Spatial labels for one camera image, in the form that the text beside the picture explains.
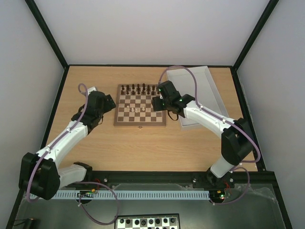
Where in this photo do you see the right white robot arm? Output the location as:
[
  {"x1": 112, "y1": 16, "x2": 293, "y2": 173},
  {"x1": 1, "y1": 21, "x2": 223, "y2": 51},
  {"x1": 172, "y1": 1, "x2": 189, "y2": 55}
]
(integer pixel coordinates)
[{"x1": 152, "y1": 81, "x2": 255, "y2": 187}]

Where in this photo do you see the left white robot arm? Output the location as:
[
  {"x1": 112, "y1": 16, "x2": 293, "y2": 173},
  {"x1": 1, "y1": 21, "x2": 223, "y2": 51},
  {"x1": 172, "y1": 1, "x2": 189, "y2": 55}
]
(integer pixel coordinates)
[{"x1": 19, "y1": 87, "x2": 116, "y2": 203}]

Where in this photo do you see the wooden chess board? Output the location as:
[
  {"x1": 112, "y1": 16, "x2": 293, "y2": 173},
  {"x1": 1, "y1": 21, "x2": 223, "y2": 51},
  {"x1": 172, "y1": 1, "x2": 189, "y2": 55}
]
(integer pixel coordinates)
[{"x1": 114, "y1": 83, "x2": 166, "y2": 127}]

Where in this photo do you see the printed checker calibration board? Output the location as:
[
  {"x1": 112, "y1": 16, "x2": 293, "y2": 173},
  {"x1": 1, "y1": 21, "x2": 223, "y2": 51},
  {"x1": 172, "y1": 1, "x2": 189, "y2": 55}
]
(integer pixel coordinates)
[{"x1": 114, "y1": 214, "x2": 181, "y2": 229}]

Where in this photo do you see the white cardboard box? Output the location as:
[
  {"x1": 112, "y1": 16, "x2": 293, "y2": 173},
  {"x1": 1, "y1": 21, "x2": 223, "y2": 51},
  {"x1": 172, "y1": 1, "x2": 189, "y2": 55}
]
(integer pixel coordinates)
[{"x1": 166, "y1": 66, "x2": 229, "y2": 136}]

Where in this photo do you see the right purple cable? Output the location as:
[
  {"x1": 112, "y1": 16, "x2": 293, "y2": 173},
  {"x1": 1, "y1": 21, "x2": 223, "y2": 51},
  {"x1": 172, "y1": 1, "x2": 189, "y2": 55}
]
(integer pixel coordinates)
[{"x1": 158, "y1": 65, "x2": 262, "y2": 206}]

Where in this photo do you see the black aluminium rail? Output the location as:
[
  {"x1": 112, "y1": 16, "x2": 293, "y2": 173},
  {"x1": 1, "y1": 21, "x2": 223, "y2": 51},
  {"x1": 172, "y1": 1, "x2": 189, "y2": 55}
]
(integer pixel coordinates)
[{"x1": 66, "y1": 170, "x2": 277, "y2": 191}]

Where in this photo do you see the light blue cable duct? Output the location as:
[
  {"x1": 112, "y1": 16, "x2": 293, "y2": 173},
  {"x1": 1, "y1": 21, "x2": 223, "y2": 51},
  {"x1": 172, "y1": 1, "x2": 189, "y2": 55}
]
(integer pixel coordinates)
[{"x1": 53, "y1": 190, "x2": 210, "y2": 200}]

